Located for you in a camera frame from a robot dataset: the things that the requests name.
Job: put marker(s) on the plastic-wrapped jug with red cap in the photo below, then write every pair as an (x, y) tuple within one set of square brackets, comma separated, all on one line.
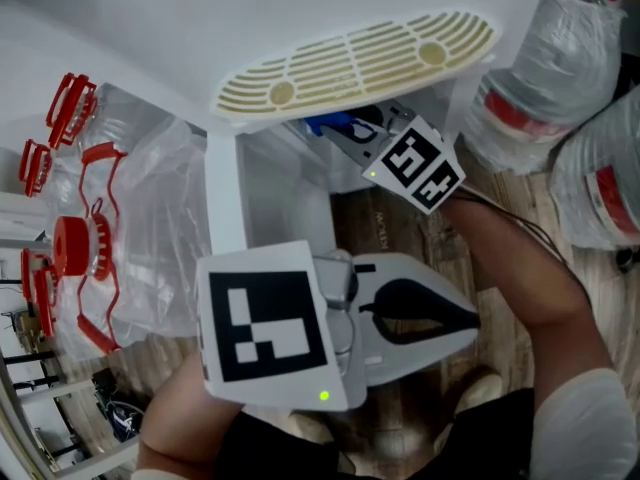
[(150, 208)]

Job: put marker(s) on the white dispenser cabinet door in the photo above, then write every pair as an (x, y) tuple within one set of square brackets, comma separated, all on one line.
[(225, 193)]

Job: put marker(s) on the white shirt sleeve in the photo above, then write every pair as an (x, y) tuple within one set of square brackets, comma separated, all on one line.
[(585, 428)]

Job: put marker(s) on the blue cloth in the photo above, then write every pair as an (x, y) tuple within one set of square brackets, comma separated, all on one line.
[(315, 124)]

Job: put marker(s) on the black trousers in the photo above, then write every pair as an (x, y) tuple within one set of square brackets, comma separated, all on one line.
[(400, 448)]

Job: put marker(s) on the white slotted drip tray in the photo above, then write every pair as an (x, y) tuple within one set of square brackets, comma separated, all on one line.
[(350, 63)]

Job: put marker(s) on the person's right forearm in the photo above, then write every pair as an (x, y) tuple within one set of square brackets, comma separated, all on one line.
[(520, 273)]

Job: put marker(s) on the person's left forearm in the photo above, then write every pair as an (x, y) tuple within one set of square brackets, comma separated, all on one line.
[(175, 418)]

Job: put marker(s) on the white water dispenser cabinet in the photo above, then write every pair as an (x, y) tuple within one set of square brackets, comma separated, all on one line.
[(150, 33)]

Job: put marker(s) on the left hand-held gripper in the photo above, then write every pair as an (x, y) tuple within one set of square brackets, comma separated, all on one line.
[(265, 325)]

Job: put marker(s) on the plastic-wrapped jug with red label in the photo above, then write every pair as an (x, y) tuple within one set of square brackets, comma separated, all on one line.
[(555, 58), (600, 178)]

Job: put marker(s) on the beige shoe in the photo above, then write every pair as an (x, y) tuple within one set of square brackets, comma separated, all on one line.
[(312, 430), (475, 393)]

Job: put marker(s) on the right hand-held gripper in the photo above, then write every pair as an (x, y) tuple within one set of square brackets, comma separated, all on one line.
[(417, 170)]

